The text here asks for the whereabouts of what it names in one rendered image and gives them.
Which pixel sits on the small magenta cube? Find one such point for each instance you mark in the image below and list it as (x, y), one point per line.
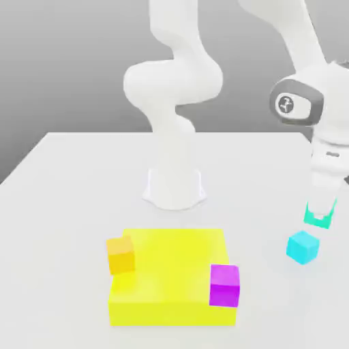
(224, 289)

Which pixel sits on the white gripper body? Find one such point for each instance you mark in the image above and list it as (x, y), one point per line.
(327, 163)

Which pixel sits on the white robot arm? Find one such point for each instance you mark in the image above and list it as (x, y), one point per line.
(174, 81)

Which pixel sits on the small orange cube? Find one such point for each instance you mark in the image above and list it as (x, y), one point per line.
(121, 257)

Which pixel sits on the small cyan cube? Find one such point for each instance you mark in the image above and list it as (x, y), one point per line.
(302, 248)

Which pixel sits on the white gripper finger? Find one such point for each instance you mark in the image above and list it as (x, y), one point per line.
(324, 193)

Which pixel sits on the large yellow box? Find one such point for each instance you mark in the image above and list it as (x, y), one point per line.
(171, 272)

